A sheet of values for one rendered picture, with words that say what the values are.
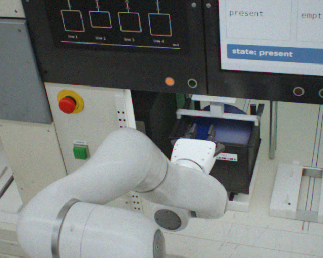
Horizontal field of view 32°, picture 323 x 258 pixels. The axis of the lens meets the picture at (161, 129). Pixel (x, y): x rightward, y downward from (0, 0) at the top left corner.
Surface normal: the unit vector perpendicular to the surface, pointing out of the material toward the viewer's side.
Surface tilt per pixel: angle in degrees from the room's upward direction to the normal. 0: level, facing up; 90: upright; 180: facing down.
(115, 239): 31
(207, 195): 61
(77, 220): 13
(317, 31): 90
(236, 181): 90
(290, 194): 0
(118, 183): 97
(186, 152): 2
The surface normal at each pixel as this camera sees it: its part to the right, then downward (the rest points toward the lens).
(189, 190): 0.46, -0.11
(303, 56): -0.29, 0.59
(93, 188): 0.25, 0.61
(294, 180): -0.10, -0.80
